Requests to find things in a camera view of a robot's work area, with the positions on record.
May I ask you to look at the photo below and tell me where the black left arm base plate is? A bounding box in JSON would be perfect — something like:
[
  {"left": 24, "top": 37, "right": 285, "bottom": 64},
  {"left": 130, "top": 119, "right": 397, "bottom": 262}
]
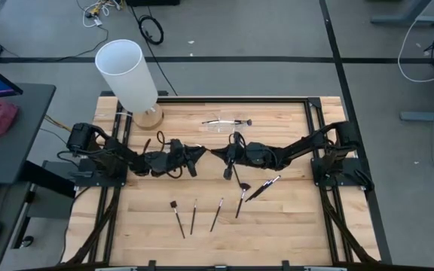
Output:
[{"left": 74, "top": 157, "right": 128, "bottom": 188}]

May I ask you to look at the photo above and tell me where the grey table leg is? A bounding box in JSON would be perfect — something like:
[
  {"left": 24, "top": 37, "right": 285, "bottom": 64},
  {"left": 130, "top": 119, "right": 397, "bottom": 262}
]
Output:
[
  {"left": 399, "top": 100, "right": 434, "bottom": 123},
  {"left": 370, "top": 0, "right": 434, "bottom": 27}
]

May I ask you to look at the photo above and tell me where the black fan makeup brush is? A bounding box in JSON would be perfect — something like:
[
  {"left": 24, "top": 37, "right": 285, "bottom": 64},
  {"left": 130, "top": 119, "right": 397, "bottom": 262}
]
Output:
[{"left": 234, "top": 182, "right": 252, "bottom": 219}]

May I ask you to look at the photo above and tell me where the black floor box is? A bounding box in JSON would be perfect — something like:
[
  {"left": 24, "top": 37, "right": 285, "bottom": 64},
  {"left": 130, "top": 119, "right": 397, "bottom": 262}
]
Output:
[{"left": 125, "top": 0, "right": 181, "bottom": 8}]

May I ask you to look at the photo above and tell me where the white cylinder lamp wooden base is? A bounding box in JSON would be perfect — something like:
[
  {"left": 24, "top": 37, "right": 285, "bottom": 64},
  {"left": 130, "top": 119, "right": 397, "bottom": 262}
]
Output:
[{"left": 94, "top": 38, "right": 164, "bottom": 131}]

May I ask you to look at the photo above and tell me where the long black makeup brush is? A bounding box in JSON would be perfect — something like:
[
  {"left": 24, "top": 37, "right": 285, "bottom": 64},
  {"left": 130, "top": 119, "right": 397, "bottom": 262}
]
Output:
[
  {"left": 209, "top": 197, "right": 225, "bottom": 233},
  {"left": 189, "top": 198, "right": 198, "bottom": 236}
]

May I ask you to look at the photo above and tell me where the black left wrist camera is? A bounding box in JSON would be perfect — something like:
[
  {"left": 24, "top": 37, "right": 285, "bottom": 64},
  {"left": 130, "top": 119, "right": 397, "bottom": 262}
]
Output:
[{"left": 168, "top": 147, "right": 185, "bottom": 166}]

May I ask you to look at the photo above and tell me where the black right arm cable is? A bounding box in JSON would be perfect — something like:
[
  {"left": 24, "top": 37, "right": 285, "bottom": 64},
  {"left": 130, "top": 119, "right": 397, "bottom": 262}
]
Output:
[{"left": 227, "top": 130, "right": 247, "bottom": 152}]

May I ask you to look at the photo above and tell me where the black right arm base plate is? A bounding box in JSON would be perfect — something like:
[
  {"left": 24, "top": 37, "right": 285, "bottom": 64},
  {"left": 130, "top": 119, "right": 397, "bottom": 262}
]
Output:
[{"left": 310, "top": 157, "right": 365, "bottom": 188}]

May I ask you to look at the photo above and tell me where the black coiled floor cable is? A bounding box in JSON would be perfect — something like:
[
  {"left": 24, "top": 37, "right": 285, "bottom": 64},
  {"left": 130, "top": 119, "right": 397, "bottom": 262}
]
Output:
[{"left": 137, "top": 14, "right": 165, "bottom": 46}]

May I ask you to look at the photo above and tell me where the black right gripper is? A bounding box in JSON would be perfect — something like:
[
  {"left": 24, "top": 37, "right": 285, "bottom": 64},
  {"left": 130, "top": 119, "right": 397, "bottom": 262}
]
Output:
[{"left": 209, "top": 131, "right": 245, "bottom": 181}]

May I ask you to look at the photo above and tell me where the black desk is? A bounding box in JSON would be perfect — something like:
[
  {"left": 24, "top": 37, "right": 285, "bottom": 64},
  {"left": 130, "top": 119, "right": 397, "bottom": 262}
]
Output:
[{"left": 0, "top": 83, "right": 57, "bottom": 186}]

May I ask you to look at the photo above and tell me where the white floor cable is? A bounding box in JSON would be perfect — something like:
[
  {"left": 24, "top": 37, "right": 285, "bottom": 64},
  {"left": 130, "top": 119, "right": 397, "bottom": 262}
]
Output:
[{"left": 396, "top": 17, "right": 434, "bottom": 84}]

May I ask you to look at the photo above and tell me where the stubby black powder brush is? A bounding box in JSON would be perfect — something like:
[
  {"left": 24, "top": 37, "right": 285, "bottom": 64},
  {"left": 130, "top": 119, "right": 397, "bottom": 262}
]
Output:
[{"left": 222, "top": 118, "right": 253, "bottom": 127}]

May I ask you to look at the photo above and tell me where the black silver-ferrule makeup brush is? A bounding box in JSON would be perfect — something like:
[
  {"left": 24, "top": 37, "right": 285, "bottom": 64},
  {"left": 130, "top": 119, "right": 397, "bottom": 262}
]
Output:
[
  {"left": 247, "top": 178, "right": 277, "bottom": 200},
  {"left": 244, "top": 180, "right": 272, "bottom": 202},
  {"left": 258, "top": 175, "right": 282, "bottom": 192}
]

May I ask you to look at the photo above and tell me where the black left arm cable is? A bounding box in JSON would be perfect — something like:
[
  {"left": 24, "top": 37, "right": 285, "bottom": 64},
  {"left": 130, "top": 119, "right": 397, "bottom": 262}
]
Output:
[{"left": 141, "top": 129, "right": 185, "bottom": 180}]

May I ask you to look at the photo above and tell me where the long black floor cable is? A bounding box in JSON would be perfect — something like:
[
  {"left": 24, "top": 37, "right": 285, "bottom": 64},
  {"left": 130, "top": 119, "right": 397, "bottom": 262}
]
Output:
[{"left": 128, "top": 5, "right": 179, "bottom": 97}]

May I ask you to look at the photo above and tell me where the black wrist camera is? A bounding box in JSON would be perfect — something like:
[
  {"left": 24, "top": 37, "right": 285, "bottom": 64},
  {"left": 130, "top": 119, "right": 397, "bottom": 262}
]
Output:
[
  {"left": 239, "top": 145, "right": 258, "bottom": 165},
  {"left": 168, "top": 147, "right": 185, "bottom": 166}
]

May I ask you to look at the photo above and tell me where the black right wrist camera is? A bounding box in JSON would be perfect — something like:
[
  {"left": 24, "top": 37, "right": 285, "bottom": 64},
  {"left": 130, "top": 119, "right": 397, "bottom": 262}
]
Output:
[{"left": 239, "top": 145, "right": 258, "bottom": 165}]

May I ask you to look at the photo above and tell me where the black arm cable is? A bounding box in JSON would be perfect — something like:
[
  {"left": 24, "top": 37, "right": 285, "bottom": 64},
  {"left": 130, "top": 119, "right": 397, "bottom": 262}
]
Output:
[
  {"left": 227, "top": 130, "right": 247, "bottom": 152},
  {"left": 141, "top": 129, "right": 185, "bottom": 180}
]

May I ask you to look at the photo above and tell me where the black brow comb brush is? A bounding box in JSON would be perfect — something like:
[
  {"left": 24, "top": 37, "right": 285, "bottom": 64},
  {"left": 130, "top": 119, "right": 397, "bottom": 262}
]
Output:
[{"left": 170, "top": 200, "right": 186, "bottom": 239}]

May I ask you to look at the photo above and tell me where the white and yellow cable bundle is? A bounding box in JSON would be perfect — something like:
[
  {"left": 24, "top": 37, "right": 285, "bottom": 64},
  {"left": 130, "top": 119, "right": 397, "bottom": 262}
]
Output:
[{"left": 75, "top": 0, "right": 123, "bottom": 30}]

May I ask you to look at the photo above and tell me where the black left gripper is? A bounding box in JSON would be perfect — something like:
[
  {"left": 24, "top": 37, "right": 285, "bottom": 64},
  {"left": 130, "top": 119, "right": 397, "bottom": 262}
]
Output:
[{"left": 170, "top": 139, "right": 207, "bottom": 178}]

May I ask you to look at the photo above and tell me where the clear acrylic brush organizer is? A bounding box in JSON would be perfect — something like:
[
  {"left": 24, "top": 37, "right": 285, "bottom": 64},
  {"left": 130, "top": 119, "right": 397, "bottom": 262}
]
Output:
[{"left": 200, "top": 111, "right": 254, "bottom": 133}]

